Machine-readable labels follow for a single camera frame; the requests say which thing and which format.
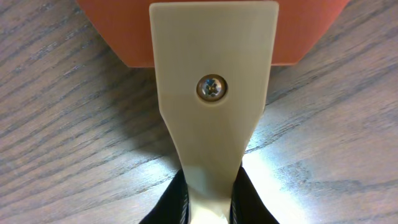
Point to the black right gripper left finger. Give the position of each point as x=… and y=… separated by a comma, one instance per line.
x=173, y=205

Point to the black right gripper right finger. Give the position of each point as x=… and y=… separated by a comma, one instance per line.
x=246, y=204

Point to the orange scraper with beige handle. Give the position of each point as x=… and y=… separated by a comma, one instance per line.
x=212, y=62

